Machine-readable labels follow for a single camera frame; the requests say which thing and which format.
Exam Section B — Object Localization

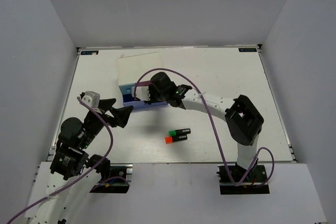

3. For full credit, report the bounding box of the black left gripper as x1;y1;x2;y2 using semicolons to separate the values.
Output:
80;98;134;148

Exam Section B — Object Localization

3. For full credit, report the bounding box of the pink drawer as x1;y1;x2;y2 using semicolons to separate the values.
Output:
135;81;152;87

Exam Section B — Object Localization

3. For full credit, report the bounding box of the green highlighter marker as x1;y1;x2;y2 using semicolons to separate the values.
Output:
169;128;191;136

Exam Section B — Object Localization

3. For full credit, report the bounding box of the orange highlighter marker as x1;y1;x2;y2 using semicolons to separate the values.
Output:
165;135;187;144

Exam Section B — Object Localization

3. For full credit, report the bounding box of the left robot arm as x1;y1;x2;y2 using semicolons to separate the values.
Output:
31;93;133;223

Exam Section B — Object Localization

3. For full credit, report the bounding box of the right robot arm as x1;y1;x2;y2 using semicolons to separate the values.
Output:
149;72;264;182

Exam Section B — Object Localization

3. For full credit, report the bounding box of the cream drawer cabinet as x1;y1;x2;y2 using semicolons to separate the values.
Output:
117;52;163;86

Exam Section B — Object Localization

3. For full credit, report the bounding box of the left table label sticker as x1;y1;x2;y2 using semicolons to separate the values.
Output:
80;50;99;55

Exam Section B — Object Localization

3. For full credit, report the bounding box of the table label sticker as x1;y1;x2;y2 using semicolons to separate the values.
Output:
238;48;257;52
80;50;99;55

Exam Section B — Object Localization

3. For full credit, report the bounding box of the right table label sticker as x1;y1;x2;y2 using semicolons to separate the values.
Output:
238;48;257;52

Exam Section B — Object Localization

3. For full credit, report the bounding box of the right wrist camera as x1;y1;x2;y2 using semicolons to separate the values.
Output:
132;86;151;102

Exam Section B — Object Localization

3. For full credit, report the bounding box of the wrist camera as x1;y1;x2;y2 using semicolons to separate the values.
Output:
80;91;100;109
132;86;151;102

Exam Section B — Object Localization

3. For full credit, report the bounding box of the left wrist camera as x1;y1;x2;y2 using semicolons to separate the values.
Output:
80;91;100;109

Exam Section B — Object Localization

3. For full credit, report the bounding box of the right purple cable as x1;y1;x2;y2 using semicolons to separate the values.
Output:
133;68;275;188

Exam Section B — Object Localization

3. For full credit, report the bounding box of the purple cable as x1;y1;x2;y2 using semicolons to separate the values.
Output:
133;68;275;188
0;97;113;224

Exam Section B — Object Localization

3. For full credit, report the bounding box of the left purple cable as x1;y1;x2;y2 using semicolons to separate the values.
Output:
0;97;113;224

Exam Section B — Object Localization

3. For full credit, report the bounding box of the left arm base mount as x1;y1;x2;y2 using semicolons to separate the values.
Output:
90;164;133;194

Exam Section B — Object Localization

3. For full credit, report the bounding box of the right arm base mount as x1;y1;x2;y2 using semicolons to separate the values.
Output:
217;165;270;195

